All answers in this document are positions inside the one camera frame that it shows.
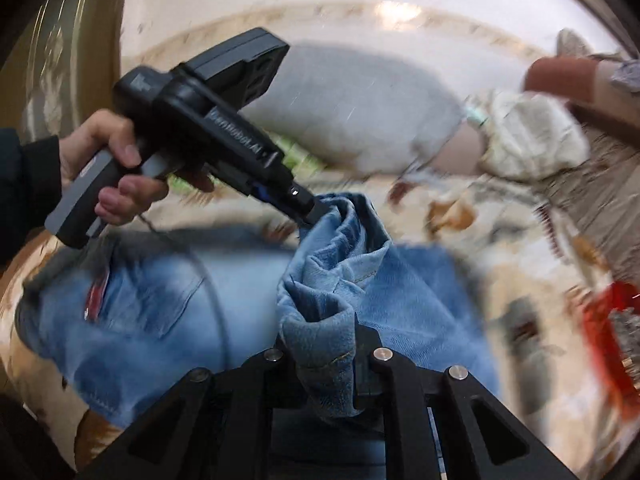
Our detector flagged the person's left hand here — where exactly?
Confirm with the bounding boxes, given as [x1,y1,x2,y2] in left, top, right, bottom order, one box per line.
[59,109,216,227]

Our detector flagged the wooden door with glass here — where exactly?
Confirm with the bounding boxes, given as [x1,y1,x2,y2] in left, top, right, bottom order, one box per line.
[0,0,131,136]

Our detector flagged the grey quilted pillow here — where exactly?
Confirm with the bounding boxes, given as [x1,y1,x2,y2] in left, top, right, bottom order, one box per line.
[250,42,466,176]

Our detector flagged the cream floral pillow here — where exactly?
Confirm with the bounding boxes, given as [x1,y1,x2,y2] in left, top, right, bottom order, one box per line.
[467,89,591,181]

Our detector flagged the crumpled grey cloth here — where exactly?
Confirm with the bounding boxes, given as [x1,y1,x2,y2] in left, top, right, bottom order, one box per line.
[607,57,640,93]

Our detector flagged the framed wall picture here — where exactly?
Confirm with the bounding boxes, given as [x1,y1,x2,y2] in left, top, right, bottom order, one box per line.
[520,0,640,56]

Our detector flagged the striped floral sofa cushion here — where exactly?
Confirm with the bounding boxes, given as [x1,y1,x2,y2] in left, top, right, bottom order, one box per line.
[540,125,640,281]

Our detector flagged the brown sofa armrest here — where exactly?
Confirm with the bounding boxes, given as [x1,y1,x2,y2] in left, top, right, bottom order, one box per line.
[522,55,640,131]

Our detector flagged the red glass bowl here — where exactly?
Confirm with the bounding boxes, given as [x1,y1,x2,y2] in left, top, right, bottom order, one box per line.
[582,280,640,411]

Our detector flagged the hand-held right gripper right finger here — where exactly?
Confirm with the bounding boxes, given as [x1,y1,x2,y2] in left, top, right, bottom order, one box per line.
[350,345,581,480]

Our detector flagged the cream leaf-print blanket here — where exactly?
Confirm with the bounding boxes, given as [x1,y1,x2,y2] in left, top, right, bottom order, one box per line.
[0,160,640,480]

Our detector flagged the thin black cable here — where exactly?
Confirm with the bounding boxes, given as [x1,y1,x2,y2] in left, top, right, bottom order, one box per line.
[137,212,233,361]

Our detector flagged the brown bolster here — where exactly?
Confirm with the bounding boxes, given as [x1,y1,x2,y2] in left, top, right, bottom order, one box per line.
[430,122,486,173]

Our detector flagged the light teal cloth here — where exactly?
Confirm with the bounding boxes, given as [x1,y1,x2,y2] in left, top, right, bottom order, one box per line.
[465,97,488,128]

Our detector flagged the blue denim pants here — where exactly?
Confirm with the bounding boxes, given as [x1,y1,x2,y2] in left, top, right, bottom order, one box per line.
[15,192,506,461]

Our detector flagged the green checkered blanket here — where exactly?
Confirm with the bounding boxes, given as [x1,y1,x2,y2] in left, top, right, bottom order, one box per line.
[167,132,326,196]

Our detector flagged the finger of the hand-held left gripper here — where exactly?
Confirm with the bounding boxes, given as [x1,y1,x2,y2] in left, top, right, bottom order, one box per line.
[255,182,331,226]

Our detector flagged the patterned beige pillow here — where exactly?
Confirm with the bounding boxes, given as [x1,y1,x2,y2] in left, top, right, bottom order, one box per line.
[556,27,596,58]

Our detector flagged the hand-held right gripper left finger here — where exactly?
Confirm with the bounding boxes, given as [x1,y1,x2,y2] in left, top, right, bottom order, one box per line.
[75,347,311,480]

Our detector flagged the pile of sunflower seeds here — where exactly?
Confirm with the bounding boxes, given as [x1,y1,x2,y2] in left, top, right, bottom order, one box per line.
[607,307,640,361]

